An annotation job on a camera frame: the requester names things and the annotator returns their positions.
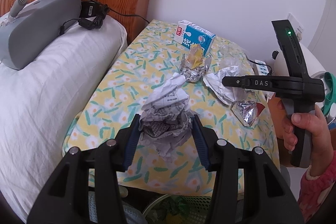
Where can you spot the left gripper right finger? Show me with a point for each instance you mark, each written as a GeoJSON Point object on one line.
{"type": "Point", "coordinates": [267, 196]}

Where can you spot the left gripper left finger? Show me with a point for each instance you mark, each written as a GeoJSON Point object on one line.
{"type": "Point", "coordinates": [64, 198]}

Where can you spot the printed paper ball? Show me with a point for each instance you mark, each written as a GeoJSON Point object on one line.
{"type": "Point", "coordinates": [166, 118]}

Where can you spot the green white snack wrapper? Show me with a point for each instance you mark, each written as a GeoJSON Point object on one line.
{"type": "Point", "coordinates": [173, 209]}

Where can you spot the green mesh trash basket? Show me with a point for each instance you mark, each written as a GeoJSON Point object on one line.
{"type": "Point", "coordinates": [199, 206]}

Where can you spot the right hand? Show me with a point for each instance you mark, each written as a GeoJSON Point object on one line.
{"type": "Point", "coordinates": [322, 151]}

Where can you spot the white cylindrical appliance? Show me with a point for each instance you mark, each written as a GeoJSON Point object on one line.
{"type": "Point", "coordinates": [314, 67]}

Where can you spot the green cloth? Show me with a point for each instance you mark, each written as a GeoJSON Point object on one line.
{"type": "Point", "coordinates": [330, 80]}

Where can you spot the white power strip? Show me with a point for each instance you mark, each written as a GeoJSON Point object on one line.
{"type": "Point", "coordinates": [261, 69]}

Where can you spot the red silver foil wrapper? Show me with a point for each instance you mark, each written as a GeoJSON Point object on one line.
{"type": "Point", "coordinates": [247, 112]}

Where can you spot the pink floral sleeve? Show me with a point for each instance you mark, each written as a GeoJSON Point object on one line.
{"type": "Point", "coordinates": [314, 190]}

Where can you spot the yellow floral cushion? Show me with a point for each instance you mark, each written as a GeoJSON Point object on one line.
{"type": "Point", "coordinates": [151, 59]}

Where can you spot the clear plastic bag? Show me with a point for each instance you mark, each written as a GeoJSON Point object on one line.
{"type": "Point", "coordinates": [233, 57]}

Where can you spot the white pillow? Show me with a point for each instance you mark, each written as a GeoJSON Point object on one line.
{"type": "Point", "coordinates": [39, 102]}

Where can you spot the foil cup with yellow wrapper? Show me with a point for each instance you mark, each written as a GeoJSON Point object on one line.
{"type": "Point", "coordinates": [194, 65]}

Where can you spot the blue white milk carton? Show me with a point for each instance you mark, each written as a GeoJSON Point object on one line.
{"type": "Point", "coordinates": [188, 34]}

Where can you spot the grey breathing machine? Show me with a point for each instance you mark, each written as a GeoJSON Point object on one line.
{"type": "Point", "coordinates": [35, 27]}

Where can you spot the white wall socket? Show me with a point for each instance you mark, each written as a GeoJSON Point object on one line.
{"type": "Point", "coordinates": [296, 25]}

